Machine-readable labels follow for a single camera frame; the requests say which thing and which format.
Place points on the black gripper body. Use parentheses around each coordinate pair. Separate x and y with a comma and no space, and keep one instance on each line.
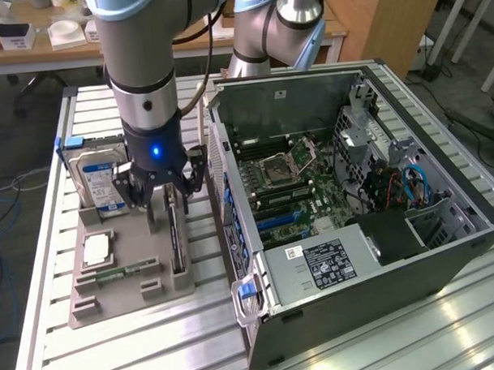
(154,149)

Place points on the RAM memory stick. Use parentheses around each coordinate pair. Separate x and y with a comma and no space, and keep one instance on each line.
(175,236)

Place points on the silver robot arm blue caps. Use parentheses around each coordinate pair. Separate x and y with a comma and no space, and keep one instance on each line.
(139,67)

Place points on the long blue expansion slot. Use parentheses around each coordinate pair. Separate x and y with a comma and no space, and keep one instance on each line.
(278,221)

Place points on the hard disk blue carrier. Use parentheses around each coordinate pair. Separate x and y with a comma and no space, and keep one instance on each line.
(94,178)

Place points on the silver CPU chip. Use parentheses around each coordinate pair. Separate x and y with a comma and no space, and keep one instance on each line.
(97,250)

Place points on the CPU socket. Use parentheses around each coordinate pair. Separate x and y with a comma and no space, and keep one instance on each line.
(279,171)

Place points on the installed black RAM stick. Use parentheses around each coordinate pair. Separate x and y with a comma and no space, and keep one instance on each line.
(284,196)

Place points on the green RAM stick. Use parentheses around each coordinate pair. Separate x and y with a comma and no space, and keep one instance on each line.
(116,272)

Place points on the grey parts rack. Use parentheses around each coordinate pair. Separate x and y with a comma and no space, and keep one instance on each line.
(133,286)

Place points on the metal socket cover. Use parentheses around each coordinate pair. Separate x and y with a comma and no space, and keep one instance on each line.
(302,150)

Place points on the green motherboard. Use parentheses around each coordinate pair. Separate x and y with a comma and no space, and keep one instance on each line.
(312,207)

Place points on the black office chair base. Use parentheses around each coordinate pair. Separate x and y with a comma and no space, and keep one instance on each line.
(32,89)

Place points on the small white labelled box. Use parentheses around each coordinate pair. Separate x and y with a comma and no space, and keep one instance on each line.
(91,33)

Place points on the grey power supply unit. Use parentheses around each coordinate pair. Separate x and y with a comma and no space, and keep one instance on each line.
(315,268)

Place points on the brown cardboard box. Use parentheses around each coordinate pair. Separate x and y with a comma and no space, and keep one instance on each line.
(226,11)

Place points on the metal disk bay cage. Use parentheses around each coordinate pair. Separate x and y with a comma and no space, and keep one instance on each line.
(359,144)

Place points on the white box black lid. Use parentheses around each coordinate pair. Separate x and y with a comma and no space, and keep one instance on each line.
(16,36)

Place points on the grey cup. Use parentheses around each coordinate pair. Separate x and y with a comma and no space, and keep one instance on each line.
(41,2)

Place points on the black open PC case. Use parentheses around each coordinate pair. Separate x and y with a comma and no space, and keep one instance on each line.
(356,303)

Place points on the wooden cabinet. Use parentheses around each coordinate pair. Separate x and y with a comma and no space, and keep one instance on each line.
(387,26)

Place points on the wooden desk white frame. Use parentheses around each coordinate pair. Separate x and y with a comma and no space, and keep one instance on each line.
(43,56)

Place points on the white table frame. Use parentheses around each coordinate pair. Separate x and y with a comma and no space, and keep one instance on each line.
(468,19)

